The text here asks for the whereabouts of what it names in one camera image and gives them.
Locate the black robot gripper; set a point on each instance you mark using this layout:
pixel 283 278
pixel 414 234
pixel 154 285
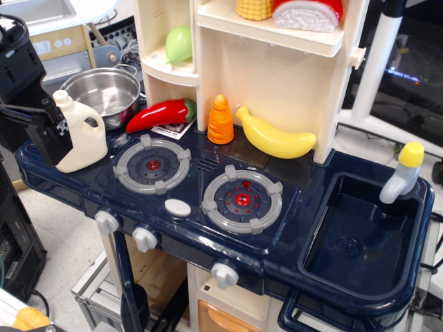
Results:
pixel 21 76

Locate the cream toy detergent bottle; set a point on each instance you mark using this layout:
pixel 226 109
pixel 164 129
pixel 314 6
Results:
pixel 87 132

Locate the navy toy sink basin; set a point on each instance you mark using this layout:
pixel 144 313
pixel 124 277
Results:
pixel 361 247

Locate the stainless steel pot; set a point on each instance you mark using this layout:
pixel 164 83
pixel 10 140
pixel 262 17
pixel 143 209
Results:
pixel 112 92

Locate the left grey toy burner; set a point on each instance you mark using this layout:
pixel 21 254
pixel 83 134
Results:
pixel 153 166

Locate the grey toy burner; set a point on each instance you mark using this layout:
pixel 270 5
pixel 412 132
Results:
pixel 242 201
pixel 153 166

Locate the left grey stove knob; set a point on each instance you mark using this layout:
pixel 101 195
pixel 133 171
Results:
pixel 107 223

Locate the grey stove knob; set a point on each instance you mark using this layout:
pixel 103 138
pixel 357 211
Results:
pixel 225 275
pixel 107 223
pixel 145 240

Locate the white sticker card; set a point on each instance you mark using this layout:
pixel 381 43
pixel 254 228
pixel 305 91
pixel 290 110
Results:
pixel 175 131

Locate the red toy chili pepper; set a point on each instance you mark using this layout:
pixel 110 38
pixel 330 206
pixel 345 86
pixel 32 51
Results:
pixel 178 111

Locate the green toy pear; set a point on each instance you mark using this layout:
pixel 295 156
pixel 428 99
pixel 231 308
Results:
pixel 178 45

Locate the middle grey stove knob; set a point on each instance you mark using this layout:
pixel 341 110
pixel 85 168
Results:
pixel 145 240

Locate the grey oval button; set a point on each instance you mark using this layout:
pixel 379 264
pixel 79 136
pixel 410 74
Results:
pixel 177 208

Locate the orange toy carrot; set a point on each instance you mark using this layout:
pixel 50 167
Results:
pixel 220 123

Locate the yellow sponge object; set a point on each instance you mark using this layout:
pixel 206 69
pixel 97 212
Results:
pixel 30 318

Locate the right grey toy burner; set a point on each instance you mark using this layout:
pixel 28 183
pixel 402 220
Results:
pixel 242 201

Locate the yellow toy corn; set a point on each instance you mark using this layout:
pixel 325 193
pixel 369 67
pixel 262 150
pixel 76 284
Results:
pixel 256 10

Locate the yellow toy banana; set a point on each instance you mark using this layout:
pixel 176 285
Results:
pixel 272 141

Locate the right grey stove knob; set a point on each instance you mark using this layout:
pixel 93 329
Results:
pixel 225 275

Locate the orange toy drawer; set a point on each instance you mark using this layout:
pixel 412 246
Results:
pixel 212 318

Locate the cream toy kitchen shelf unit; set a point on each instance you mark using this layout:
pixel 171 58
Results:
pixel 293 79

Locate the red white toy meat slice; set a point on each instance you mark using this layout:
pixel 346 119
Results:
pixel 316 16

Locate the navy toy kitchen countertop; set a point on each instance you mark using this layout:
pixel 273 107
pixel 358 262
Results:
pixel 267 263

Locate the white metal stand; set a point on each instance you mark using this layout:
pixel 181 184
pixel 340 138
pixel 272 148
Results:
pixel 358 117

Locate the grey yellow toy faucet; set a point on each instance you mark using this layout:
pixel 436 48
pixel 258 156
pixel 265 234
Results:
pixel 406 174

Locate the aluminium frame base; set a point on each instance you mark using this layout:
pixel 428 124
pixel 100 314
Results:
pixel 96 295

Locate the navy oven door handle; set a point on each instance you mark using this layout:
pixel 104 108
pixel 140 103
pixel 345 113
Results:
pixel 134 308

